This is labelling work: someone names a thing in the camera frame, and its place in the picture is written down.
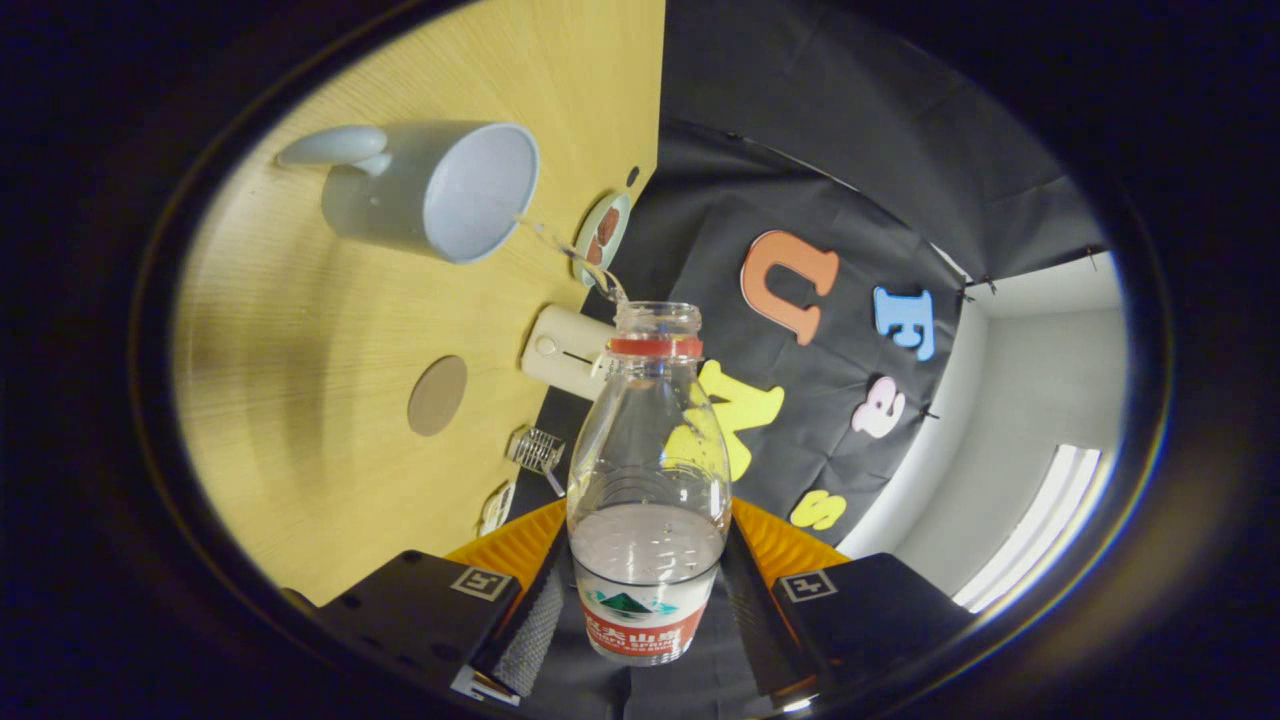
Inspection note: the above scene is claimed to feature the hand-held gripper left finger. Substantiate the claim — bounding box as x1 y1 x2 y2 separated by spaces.
285 497 577 707

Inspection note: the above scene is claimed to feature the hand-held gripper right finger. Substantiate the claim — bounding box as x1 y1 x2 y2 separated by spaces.
721 497 976 702

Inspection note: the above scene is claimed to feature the clear plastic juice bottle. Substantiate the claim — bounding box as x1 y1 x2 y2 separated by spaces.
566 300 734 666

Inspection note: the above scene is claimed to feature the round brown coaster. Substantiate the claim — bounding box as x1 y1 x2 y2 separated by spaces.
407 355 469 437

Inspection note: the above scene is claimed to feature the white cup with handle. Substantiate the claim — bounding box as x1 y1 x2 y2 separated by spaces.
277 121 541 265

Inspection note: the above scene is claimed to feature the white divided seasoning tray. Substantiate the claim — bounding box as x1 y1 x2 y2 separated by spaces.
478 480 516 538

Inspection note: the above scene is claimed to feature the white toaster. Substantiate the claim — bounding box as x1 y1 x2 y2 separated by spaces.
521 304 619 402

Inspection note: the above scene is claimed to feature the ceiling light panel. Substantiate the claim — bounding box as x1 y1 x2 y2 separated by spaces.
952 445 1113 613

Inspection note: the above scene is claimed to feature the wooden table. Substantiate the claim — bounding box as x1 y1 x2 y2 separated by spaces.
172 0 667 607

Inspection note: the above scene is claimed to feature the pale green plate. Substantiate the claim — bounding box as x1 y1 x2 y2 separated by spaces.
573 192 632 289

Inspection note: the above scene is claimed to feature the black backdrop cloth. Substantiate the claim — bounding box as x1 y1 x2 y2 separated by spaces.
520 0 1107 561

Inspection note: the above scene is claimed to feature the wire mesh utensil holder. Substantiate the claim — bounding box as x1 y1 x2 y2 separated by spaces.
507 427 566 476

